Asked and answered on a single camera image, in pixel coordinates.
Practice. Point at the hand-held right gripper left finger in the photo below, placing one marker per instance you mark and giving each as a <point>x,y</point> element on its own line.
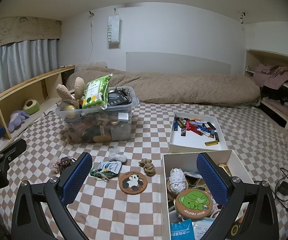
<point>75,180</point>

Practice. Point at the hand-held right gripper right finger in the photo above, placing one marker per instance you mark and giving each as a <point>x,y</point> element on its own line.
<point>212,180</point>

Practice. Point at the deep white cardboard box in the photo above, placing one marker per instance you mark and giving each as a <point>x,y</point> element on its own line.
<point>236,165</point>

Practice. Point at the blue white medicine sachet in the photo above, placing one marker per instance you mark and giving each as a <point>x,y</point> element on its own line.
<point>109,167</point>

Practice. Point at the round panda coaster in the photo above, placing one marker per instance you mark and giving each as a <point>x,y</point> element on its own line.
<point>132,182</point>

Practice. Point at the purple plush toy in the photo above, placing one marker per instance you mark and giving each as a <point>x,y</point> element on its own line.
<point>18,120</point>

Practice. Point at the small clear pink packet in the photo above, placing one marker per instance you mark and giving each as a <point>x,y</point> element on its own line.
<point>53,165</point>

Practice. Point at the round green bear coaster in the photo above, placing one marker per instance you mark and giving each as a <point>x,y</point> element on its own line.
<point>194,202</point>

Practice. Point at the white yarn ball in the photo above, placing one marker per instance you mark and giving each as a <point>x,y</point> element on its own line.
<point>176,177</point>

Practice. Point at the shallow white tray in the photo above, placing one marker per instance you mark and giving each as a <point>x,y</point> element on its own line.
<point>191,142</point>

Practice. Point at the round cork coaster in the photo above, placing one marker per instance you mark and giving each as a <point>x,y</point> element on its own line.
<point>170,191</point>

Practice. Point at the avocado plush toy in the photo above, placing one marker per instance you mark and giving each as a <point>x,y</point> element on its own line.
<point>30,106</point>

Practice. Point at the white mesh cloth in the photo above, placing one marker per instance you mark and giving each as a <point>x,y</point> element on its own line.
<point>117,156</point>

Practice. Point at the pile of colourful lighters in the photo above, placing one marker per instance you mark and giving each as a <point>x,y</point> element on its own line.
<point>196,128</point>

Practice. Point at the wooden bedside shelf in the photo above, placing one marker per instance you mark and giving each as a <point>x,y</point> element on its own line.
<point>21,86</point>

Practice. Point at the blue packet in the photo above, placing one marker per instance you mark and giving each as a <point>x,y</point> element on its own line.
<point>181,230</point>

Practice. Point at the clear plastic storage bin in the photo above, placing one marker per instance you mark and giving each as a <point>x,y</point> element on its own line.
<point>99,125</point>

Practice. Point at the black charger block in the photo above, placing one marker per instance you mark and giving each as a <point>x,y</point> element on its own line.
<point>283,187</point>

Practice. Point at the grey curtain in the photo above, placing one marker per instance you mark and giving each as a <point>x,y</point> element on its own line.
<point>16,62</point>

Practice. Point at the beige fuzzy plush stick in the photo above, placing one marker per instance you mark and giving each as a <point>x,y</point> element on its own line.
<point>79,86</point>
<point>64,92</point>

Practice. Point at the green dotted wipes pack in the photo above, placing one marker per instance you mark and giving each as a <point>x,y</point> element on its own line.
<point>96,92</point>

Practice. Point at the flat black box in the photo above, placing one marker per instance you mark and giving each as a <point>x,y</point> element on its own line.
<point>119,98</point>

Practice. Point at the brown textured quilt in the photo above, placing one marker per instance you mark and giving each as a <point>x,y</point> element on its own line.
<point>171,87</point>

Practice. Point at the beige printed valance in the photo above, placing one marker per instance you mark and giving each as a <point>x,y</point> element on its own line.
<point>21,30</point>

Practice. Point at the dark clothes pile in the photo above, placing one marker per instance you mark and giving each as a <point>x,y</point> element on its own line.
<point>281,93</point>

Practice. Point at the beige fuzzy pillow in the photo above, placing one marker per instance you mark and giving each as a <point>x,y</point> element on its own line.
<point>91,66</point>

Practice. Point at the pink clothes pile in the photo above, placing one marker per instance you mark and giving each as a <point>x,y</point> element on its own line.
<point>271,75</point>

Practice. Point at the hanging white paper bag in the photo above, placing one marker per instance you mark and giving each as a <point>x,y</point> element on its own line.
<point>114,30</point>

